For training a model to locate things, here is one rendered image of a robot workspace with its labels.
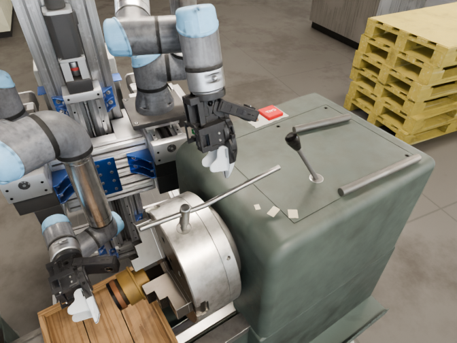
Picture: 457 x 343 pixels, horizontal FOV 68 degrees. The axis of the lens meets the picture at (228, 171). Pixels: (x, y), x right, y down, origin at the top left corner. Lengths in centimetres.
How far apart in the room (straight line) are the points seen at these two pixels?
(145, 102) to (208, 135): 67
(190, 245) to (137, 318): 38
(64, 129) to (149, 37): 31
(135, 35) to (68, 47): 59
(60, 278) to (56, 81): 77
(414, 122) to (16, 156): 301
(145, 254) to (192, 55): 49
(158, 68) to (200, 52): 63
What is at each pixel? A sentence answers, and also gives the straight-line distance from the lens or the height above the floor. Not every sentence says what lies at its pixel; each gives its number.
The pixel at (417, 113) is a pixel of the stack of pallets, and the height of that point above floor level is 31.
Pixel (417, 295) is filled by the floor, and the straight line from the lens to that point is 238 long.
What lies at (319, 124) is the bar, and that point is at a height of 127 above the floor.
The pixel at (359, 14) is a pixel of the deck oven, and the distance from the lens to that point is 538.
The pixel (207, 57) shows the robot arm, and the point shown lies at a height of 159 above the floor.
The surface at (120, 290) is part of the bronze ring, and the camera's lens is 89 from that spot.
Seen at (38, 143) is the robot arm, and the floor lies 139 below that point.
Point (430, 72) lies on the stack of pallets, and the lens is 317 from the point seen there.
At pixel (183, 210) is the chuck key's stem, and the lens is 72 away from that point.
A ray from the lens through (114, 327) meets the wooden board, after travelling 110.
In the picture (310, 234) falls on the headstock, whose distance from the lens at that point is 78.
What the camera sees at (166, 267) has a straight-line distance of 97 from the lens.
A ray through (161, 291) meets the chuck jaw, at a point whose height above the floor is 110.
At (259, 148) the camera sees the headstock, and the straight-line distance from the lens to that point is 98.
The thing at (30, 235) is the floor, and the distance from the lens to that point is 272.
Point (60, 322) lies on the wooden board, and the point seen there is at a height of 89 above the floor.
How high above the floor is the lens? 184
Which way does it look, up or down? 40 degrees down
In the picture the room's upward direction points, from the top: straight up
